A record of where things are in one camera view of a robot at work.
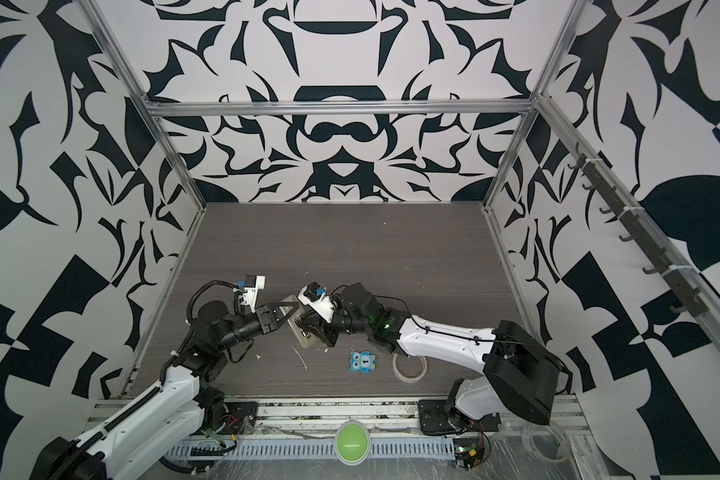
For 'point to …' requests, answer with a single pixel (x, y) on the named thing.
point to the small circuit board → (468, 456)
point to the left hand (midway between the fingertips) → (299, 303)
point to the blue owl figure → (362, 361)
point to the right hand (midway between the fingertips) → (303, 319)
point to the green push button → (352, 442)
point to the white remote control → (302, 340)
